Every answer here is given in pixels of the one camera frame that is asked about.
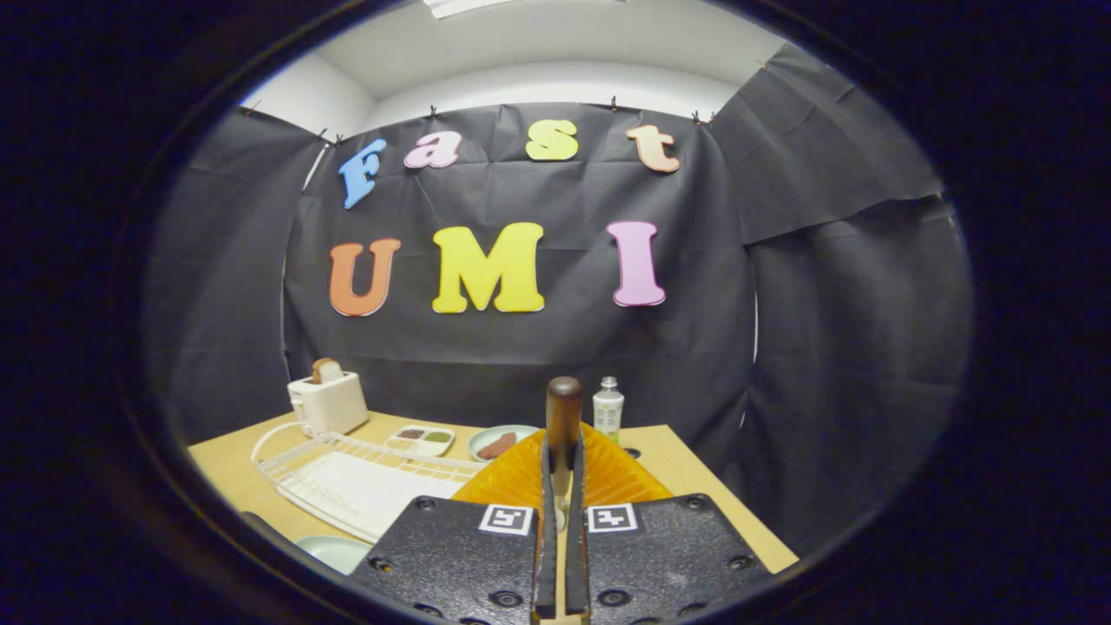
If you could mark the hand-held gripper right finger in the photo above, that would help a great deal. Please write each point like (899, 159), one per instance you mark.
(575, 555)

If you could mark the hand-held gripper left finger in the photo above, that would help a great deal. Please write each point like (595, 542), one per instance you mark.
(545, 555)

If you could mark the pale green plate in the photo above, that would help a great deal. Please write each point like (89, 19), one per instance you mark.
(338, 551)
(521, 430)

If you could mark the brown meat steak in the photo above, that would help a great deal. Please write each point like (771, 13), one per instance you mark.
(496, 446)

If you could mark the white green label bottle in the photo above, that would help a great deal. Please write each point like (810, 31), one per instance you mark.
(608, 412)

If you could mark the white divided tray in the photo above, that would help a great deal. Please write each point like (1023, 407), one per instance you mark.
(425, 448)

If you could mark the yellow soybeans pile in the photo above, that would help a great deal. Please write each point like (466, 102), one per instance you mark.
(401, 444)

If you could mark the white drip tray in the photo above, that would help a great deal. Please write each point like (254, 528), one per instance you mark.
(364, 495)

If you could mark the black backdrop cloth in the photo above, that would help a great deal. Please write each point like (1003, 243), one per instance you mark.
(521, 347)

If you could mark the white toaster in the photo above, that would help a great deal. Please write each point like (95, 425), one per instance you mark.
(334, 404)

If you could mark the bread slice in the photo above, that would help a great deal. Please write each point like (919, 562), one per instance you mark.
(327, 371)

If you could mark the ceiling light panel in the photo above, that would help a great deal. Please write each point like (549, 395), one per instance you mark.
(469, 5)

